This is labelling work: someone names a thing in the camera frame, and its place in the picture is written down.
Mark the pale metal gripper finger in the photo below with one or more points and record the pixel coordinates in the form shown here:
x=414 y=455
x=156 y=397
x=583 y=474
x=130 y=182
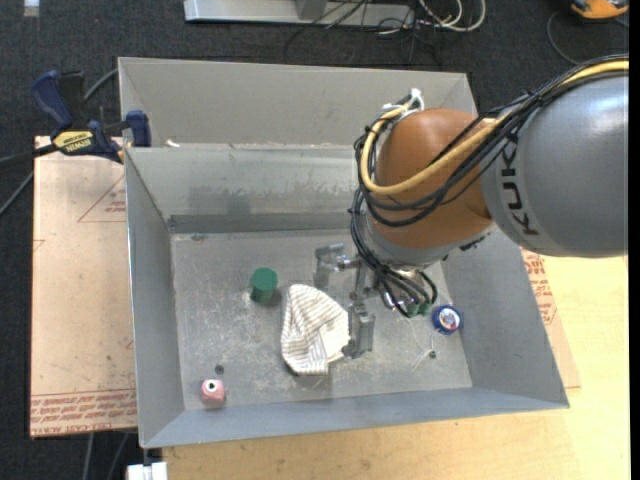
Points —
x=326 y=264
x=361 y=332

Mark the white striped cloth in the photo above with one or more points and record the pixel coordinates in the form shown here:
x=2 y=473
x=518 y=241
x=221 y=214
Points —
x=311 y=329

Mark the blue and white round toy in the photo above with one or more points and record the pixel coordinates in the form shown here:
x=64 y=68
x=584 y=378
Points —
x=446 y=319

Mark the green cup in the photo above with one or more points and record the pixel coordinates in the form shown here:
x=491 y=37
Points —
x=263 y=284

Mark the grey metal bin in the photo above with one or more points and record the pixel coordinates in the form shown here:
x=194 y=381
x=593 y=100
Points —
x=240 y=328

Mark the pink cube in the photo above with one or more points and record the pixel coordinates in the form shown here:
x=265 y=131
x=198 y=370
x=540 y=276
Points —
x=212 y=392

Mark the brown cardboard board red print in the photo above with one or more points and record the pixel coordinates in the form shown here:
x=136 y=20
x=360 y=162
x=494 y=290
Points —
x=80 y=293

